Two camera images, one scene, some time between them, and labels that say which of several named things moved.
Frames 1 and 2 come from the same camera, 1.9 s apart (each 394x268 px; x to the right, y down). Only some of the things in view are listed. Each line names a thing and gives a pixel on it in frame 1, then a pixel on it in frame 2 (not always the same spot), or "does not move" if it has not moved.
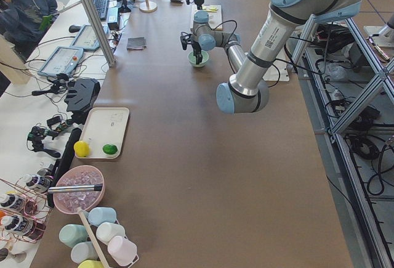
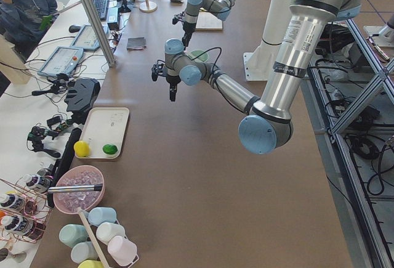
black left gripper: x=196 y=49 to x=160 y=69
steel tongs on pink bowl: x=76 y=188 does not move
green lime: x=109 y=149 does not move
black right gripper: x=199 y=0 to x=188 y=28
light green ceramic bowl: x=192 y=59 does not move
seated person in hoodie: x=26 y=10 does not move
